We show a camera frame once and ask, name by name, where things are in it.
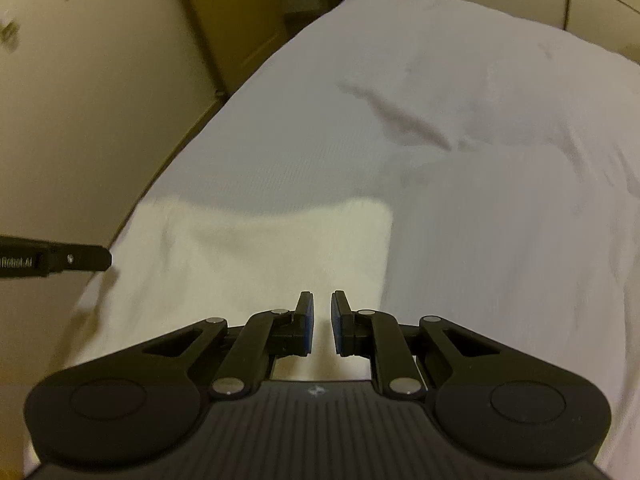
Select cream knitted sweater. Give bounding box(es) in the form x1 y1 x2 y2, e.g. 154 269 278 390
67 198 393 380

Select white bed sheet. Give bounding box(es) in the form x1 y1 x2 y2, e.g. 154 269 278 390
22 0 640 480

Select wall power socket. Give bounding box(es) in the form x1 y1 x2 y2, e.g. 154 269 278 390
0 20 20 52

